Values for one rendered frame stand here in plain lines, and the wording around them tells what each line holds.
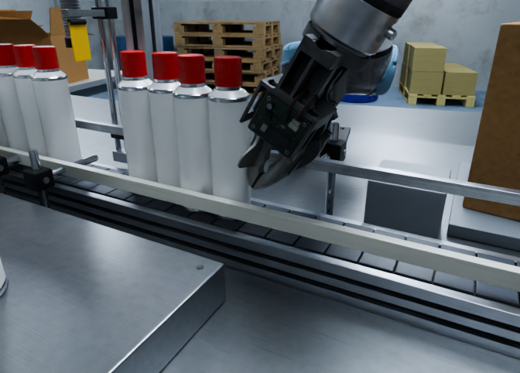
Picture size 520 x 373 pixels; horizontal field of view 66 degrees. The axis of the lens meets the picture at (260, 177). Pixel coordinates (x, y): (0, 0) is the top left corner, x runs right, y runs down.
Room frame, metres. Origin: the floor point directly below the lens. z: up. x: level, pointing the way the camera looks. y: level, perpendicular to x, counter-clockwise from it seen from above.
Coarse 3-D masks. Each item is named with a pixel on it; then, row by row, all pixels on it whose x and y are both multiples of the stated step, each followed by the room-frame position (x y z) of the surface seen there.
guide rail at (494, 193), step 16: (96, 128) 0.66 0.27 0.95; (112, 128) 0.64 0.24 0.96; (272, 160) 0.50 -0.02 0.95; (320, 160) 0.47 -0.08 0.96; (336, 160) 0.47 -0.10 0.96; (368, 176) 0.44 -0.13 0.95; (384, 176) 0.44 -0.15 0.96; (400, 176) 0.43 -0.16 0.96; (416, 176) 0.42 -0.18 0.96; (432, 176) 0.42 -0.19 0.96; (448, 192) 0.40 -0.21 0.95; (464, 192) 0.40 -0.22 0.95; (480, 192) 0.39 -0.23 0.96; (496, 192) 0.38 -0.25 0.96; (512, 192) 0.38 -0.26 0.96
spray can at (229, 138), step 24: (216, 72) 0.48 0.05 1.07; (240, 72) 0.48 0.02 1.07; (216, 96) 0.47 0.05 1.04; (240, 96) 0.47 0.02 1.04; (216, 120) 0.47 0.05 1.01; (216, 144) 0.47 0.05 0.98; (240, 144) 0.47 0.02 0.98; (216, 168) 0.47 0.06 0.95; (240, 168) 0.47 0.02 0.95; (216, 192) 0.47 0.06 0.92; (240, 192) 0.47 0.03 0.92; (216, 216) 0.48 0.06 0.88
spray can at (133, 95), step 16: (128, 64) 0.55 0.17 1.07; (144, 64) 0.56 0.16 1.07; (128, 80) 0.55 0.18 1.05; (144, 80) 0.56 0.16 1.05; (128, 96) 0.54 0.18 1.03; (144, 96) 0.55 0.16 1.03; (128, 112) 0.54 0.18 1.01; (144, 112) 0.55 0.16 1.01; (128, 128) 0.54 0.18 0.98; (144, 128) 0.55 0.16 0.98; (128, 144) 0.55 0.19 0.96; (144, 144) 0.54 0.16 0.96; (128, 160) 0.55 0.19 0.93; (144, 160) 0.54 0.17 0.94; (144, 176) 0.54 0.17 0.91
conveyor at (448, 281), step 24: (24, 168) 0.66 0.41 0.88; (96, 168) 0.66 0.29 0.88; (96, 192) 0.56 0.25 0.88; (120, 192) 0.56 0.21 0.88; (192, 216) 0.48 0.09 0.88; (312, 216) 0.48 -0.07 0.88; (288, 240) 0.42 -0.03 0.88; (312, 240) 0.42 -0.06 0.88; (408, 240) 0.42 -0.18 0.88; (360, 264) 0.37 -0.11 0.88; (384, 264) 0.37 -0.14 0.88; (408, 264) 0.37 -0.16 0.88; (456, 288) 0.33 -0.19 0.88; (480, 288) 0.33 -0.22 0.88; (504, 288) 0.33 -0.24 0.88
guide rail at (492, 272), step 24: (72, 168) 0.58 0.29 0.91; (144, 192) 0.51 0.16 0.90; (168, 192) 0.49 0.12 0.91; (192, 192) 0.48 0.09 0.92; (240, 216) 0.44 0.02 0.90; (264, 216) 0.42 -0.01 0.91; (288, 216) 0.41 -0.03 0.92; (336, 240) 0.38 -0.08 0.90; (360, 240) 0.37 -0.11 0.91; (384, 240) 0.36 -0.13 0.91; (432, 264) 0.34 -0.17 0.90; (456, 264) 0.33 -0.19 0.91; (480, 264) 0.32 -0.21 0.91; (504, 264) 0.32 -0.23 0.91
